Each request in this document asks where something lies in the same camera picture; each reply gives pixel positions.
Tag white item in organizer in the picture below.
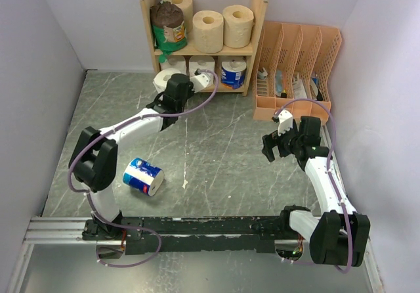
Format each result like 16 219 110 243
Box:
257 68 268 80

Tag plain white roll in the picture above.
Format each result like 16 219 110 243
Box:
188 55 215 77
220 56 247 72

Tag beige paper roll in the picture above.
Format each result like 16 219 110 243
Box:
192 11 224 54
162 0 194 33
222 5 254 49

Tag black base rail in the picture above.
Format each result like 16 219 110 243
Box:
82 214 299 255

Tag pink dotted roll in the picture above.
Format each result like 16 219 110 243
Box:
159 55 187 74
152 68 181 93

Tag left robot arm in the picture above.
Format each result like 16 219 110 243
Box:
68 74 195 240

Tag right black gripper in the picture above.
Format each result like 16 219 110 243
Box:
262 120 303 162

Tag aluminium extrusion rail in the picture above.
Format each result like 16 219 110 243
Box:
23 216 371 243

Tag orange plastic file organizer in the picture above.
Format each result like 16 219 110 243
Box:
252 21 342 124

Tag blue roll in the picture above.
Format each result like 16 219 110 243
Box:
220 67 247 90
123 158 165 196

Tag wooden two-tier shelf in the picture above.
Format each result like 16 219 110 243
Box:
139 0 268 98

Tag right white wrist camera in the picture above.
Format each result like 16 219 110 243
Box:
272 109 294 136

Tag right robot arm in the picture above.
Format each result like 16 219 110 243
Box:
262 110 371 270

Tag blue item in organizer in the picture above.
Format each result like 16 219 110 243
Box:
274 70 287 98

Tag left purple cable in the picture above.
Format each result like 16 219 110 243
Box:
66 69 219 268

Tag dark items in organizer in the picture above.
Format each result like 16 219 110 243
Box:
310 73 324 101

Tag green brown paper roll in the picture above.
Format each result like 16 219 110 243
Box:
150 1 188 62

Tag papers in organizer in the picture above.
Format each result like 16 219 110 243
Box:
291 72 308 99

